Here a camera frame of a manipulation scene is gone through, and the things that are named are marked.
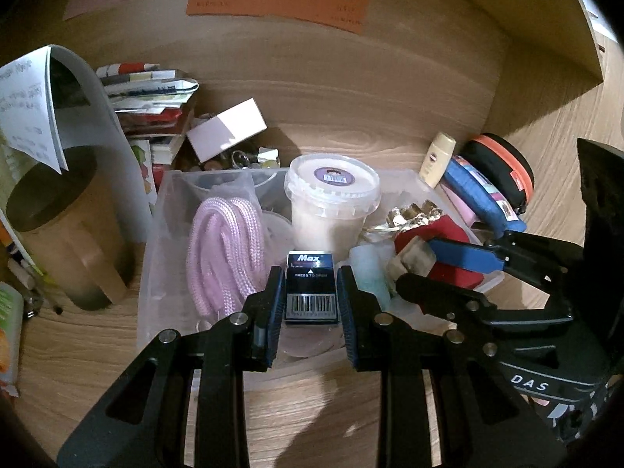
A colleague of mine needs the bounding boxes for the orange paper note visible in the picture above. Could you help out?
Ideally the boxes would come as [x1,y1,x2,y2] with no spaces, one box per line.
[186,0,367,36]

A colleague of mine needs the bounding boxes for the white marker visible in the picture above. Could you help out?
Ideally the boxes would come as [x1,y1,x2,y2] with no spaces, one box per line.
[7,257,39,293]

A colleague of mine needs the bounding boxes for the orange green snack packet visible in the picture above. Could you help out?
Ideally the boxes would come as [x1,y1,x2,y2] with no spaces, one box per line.
[0,283,25,395]

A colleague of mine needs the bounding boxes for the pink pouch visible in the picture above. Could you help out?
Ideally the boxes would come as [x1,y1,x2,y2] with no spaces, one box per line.
[441,185,481,227]

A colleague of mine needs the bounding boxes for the red cloth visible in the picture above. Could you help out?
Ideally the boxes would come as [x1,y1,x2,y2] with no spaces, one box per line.
[395,212,486,317]

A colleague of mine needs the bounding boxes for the cream lotion tube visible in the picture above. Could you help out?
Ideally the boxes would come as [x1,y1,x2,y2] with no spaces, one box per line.
[419,131,456,188]

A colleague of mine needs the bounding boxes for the blue fabric pouch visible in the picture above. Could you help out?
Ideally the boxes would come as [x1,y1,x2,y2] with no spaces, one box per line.
[439,155,528,235]

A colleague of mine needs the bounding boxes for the orange black pen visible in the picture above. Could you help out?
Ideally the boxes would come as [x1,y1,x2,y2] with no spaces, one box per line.
[0,212,25,261]

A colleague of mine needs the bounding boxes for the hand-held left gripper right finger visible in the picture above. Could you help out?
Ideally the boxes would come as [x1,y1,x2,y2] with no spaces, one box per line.
[336,266,569,468]

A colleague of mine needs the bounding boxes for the pink braided rope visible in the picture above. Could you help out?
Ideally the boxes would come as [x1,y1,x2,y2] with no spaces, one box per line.
[188,195,268,320]

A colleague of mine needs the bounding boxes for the gold foil pieces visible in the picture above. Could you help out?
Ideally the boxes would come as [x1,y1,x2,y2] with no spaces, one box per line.
[385,200,442,230]

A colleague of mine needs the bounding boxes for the black staple box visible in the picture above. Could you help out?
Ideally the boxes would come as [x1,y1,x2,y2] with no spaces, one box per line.
[284,251,340,326]

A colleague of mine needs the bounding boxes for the fruit printed carton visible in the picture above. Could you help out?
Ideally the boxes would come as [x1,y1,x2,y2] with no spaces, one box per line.
[128,139,159,200]

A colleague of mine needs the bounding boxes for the brown mug with paper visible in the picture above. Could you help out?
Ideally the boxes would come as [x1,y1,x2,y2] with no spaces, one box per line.
[0,45,157,245]

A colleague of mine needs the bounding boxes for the white cardboard box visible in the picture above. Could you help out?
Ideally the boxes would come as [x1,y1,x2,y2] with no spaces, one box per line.
[186,97,268,161]

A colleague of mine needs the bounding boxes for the black orange zip case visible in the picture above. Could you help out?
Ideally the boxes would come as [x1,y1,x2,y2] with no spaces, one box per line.
[461,134,535,213]

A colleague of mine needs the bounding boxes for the pale stone block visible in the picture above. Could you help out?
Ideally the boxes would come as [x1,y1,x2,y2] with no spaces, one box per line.
[387,236,437,284]

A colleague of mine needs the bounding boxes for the stack of books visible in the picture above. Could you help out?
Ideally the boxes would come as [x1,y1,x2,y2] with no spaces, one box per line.
[95,62,200,167]

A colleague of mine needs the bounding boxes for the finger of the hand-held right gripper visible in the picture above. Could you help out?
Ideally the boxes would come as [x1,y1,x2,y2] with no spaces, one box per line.
[429,231,581,284]
[396,273,573,335]

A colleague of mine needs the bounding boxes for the pale green foam piece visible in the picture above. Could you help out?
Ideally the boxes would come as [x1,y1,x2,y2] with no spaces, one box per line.
[348,244,395,313]

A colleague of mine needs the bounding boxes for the clear plastic storage container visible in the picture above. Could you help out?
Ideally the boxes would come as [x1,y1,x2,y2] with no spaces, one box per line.
[135,166,505,366]

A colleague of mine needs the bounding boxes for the translucent plastic bowl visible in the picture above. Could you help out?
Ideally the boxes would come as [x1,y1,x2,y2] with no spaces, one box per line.
[183,170,288,206]

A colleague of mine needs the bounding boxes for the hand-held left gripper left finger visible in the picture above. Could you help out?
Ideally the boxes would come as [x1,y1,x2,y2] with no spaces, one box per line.
[57,266,286,468]

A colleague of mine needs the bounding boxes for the white lidded plastic tub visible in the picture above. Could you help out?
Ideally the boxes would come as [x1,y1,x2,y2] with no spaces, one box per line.
[284,153,381,264]

